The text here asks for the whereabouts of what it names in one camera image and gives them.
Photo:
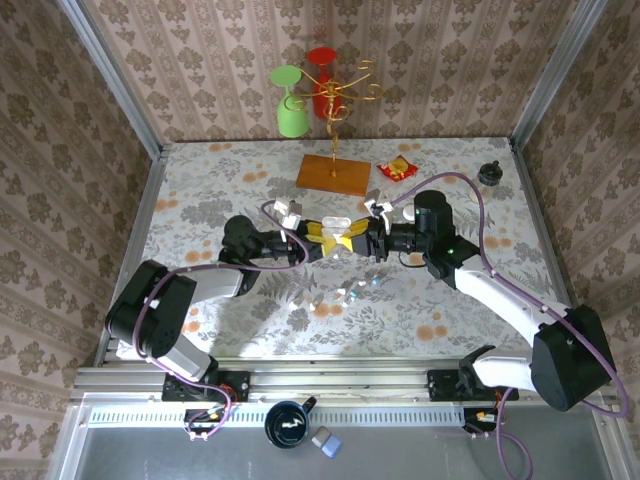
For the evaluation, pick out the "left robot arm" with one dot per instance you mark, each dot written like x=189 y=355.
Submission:
x=150 y=310

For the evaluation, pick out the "red yellow snack packet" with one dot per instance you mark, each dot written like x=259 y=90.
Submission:
x=397 y=169

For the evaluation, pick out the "green wine glass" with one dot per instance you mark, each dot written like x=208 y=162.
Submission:
x=292 y=120

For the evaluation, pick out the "gold glass rack wooden base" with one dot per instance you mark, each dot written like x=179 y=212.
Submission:
x=332 y=175

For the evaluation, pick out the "black mug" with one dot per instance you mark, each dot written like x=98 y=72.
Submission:
x=287 y=425

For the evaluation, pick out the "aluminium table side rail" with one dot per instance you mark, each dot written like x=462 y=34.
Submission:
x=135 y=250
x=545 y=240

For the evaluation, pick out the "glass shaker jar black lid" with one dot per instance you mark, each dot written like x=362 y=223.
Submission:
x=489 y=174

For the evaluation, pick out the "grey metal shelf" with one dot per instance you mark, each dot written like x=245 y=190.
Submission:
x=425 y=455

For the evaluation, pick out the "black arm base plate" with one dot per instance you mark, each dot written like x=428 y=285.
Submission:
x=235 y=385
x=442 y=385

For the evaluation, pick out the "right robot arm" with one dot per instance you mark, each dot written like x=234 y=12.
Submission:
x=570 y=360

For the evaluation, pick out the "red wine glass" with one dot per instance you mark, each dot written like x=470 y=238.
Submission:
x=320 y=102

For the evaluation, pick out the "long aluminium mounting rail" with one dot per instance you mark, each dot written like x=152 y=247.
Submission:
x=350 y=380

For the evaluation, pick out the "white oval earbud case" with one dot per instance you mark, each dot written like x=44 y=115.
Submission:
x=408 y=215

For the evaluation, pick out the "aluminium frame post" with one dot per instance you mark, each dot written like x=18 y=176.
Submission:
x=555 y=75
x=115 y=80

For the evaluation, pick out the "light blue earbud case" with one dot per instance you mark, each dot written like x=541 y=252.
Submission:
x=376 y=281

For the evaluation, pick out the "blue grey small box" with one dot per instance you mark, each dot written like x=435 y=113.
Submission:
x=327 y=442

